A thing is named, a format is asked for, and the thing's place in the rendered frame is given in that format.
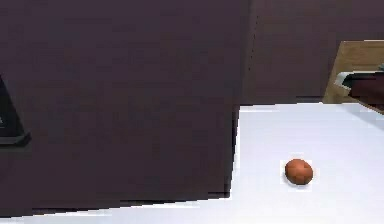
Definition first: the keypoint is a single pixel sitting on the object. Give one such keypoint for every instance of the dark brown cabinet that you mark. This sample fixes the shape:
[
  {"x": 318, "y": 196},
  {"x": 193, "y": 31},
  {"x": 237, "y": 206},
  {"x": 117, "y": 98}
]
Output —
[{"x": 126, "y": 100}]

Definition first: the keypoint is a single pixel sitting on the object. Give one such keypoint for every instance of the orange basketball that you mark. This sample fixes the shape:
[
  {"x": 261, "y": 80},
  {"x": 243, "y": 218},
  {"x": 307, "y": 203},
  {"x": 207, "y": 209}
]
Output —
[{"x": 298, "y": 171}]

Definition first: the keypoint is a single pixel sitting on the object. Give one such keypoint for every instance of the black angular object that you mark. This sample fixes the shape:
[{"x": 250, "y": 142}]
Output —
[{"x": 8, "y": 120}]

